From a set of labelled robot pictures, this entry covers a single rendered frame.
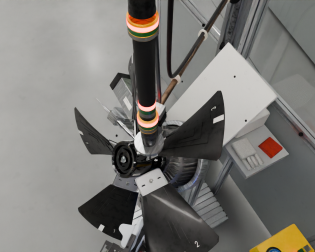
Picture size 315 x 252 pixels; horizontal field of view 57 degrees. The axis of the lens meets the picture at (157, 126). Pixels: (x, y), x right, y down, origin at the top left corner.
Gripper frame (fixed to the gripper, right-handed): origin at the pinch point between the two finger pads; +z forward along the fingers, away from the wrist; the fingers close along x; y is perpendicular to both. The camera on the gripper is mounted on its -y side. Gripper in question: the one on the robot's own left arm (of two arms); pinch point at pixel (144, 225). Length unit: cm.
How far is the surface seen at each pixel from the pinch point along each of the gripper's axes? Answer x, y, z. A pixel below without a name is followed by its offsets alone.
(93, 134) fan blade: 2.1, 33.0, 22.2
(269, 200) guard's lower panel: 89, -41, 60
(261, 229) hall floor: 123, -45, 53
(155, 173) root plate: -1.3, 3.8, 15.7
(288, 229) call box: 15.1, -40.6, 21.0
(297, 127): 23, -36, 68
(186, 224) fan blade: 1.0, -11.2, 5.5
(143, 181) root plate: -1.5, 6.0, 11.8
